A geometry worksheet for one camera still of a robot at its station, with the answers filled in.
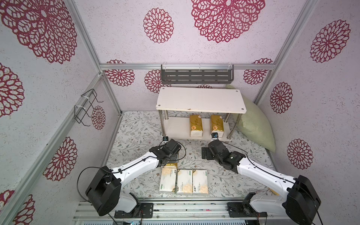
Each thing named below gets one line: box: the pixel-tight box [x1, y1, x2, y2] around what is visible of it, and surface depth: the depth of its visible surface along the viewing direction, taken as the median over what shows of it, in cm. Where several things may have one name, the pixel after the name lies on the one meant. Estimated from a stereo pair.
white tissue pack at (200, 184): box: [192, 169, 209, 194], surface depth 81 cm
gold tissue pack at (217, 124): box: [210, 114, 225, 138], surface depth 97 cm
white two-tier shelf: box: [155, 87, 247, 141], surface depth 89 cm
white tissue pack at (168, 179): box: [159, 165, 178, 193], surface depth 82 cm
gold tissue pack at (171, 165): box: [165, 162, 178, 169], surface depth 85 cm
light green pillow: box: [225, 84, 277, 153], surface depth 86 cm
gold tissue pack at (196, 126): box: [189, 114, 203, 138], surface depth 97 cm
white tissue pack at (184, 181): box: [177, 169, 194, 194], surface depth 81 cm
